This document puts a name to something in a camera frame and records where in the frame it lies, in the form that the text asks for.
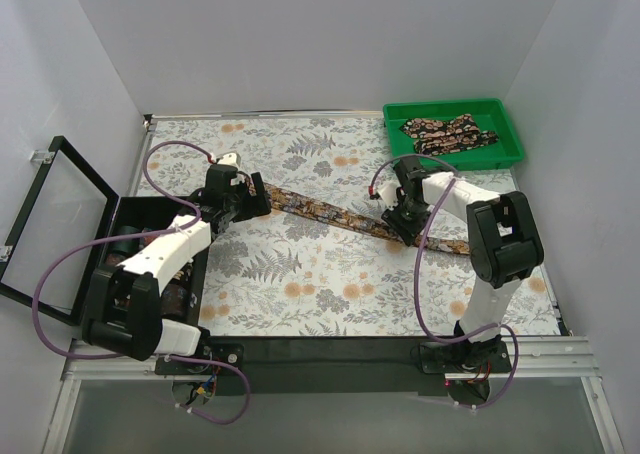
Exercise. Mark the green plastic tray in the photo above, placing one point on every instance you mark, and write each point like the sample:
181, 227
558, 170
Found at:
489, 114

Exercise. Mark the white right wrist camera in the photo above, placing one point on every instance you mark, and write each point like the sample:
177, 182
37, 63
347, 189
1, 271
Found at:
388, 194

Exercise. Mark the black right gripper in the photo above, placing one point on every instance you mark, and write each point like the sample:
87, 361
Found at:
401, 219

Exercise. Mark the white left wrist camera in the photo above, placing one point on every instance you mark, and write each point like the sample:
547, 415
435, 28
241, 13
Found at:
230, 159

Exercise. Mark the floral tie in tray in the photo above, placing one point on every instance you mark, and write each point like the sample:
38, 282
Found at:
441, 137

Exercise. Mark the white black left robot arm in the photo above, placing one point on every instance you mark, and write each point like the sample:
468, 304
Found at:
123, 310

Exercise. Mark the aluminium frame rail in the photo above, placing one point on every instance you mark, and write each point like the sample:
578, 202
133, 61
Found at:
519, 357

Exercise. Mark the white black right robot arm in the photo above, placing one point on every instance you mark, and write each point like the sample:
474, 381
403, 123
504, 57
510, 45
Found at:
503, 241

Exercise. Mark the cat print brown tie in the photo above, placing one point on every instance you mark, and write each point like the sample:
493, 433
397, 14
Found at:
309, 208

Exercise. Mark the black display box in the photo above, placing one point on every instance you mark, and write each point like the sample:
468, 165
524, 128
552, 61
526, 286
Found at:
68, 204

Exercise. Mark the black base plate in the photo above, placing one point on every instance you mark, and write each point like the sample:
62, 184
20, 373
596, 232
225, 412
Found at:
320, 365

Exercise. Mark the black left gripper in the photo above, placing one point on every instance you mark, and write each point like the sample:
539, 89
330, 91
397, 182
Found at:
255, 196

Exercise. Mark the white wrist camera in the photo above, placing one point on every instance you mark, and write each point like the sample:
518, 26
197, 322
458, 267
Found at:
230, 159
388, 194

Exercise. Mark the brown pattern rolled tie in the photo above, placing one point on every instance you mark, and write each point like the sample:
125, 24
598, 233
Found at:
176, 297

